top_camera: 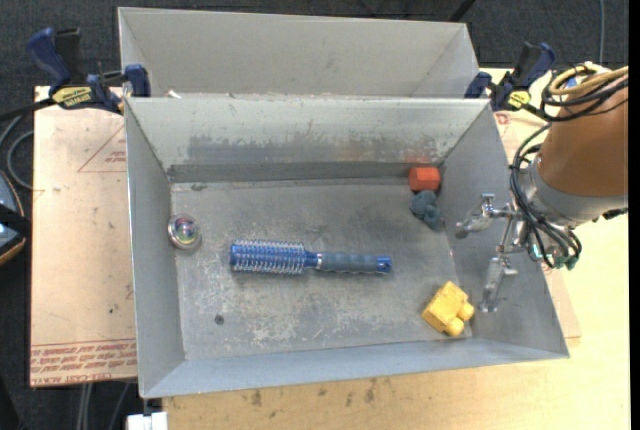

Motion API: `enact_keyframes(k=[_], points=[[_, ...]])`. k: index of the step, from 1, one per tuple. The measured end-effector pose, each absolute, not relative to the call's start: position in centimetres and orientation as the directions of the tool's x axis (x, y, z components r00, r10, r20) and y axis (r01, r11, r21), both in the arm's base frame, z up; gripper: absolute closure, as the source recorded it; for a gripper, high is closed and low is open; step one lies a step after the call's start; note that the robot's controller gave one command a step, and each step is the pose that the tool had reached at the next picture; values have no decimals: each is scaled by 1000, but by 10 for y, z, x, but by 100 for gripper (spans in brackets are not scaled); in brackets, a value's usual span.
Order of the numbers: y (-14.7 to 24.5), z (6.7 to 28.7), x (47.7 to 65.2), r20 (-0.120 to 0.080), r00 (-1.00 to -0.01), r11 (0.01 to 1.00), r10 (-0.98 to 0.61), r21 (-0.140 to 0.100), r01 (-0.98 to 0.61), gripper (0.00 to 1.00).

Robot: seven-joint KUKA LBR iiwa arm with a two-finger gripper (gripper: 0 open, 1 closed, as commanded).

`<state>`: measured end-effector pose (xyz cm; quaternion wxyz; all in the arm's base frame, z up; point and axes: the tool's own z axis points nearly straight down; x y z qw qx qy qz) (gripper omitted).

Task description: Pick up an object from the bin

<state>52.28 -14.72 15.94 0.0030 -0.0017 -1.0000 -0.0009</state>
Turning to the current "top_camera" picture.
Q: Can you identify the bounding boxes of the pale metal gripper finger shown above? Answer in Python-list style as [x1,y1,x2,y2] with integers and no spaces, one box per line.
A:
[478,254,520,315]
[454,191,500,240]

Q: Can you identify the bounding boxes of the grey-blue crumpled cloth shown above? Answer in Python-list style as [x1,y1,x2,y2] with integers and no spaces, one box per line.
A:
[409,189,446,232]

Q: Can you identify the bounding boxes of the yellow toy block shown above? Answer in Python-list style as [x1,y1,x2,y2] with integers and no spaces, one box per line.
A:
[420,280,476,338]

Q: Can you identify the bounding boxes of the orange-red block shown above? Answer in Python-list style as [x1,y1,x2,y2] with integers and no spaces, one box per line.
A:
[407,166,443,194]

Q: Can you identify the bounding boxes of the blue hairbrush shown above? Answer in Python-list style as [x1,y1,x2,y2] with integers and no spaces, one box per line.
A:
[228,239,394,277]

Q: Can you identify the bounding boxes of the grey metal bin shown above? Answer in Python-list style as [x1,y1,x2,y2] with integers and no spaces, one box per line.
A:
[117,6,571,400]

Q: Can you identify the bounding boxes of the shiny round metal disc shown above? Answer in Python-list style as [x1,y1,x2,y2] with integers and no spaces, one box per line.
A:
[166,213,203,251]

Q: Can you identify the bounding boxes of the brown cardboard board, red print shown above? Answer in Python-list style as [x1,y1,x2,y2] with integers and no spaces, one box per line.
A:
[29,85,584,389]

